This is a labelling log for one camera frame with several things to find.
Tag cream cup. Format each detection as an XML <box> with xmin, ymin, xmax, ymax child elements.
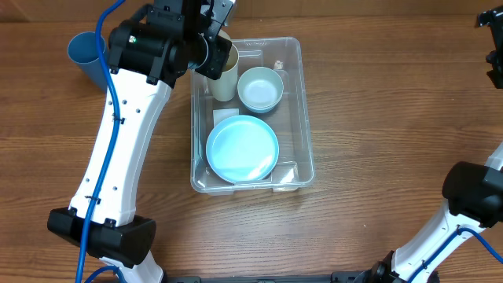
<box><xmin>218</xmin><ymin>30</ymin><xmax>232</xmax><ymax>46</ymax></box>
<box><xmin>207</xmin><ymin>44</ymin><xmax>239</xmax><ymax>102</ymax></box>

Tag grey bowl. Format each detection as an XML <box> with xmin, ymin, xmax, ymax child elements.
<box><xmin>237</xmin><ymin>67</ymin><xmax>285</xmax><ymax>108</ymax></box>

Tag blue cup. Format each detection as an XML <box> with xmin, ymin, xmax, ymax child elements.
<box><xmin>67</xmin><ymin>31</ymin><xmax>108</xmax><ymax>93</ymax></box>

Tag light blue plate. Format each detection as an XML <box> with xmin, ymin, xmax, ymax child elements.
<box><xmin>205</xmin><ymin>115</ymin><xmax>280</xmax><ymax>184</ymax></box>

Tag light blue bowl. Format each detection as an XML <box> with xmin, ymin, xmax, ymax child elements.
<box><xmin>244</xmin><ymin>104</ymin><xmax>277</xmax><ymax>114</ymax></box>

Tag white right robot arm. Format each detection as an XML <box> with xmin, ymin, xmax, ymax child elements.
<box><xmin>354</xmin><ymin>146</ymin><xmax>502</xmax><ymax>283</ymax></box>

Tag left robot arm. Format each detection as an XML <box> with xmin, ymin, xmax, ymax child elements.
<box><xmin>47</xmin><ymin>0</ymin><xmax>235</xmax><ymax>282</ymax></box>

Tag white label in bin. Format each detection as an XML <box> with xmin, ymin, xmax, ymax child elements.
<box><xmin>213</xmin><ymin>108</ymin><xmax>239</xmax><ymax>127</ymax></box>

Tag clear plastic storage bin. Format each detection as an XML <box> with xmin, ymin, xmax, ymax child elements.
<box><xmin>190</xmin><ymin>37</ymin><xmax>315</xmax><ymax>195</ymax></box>

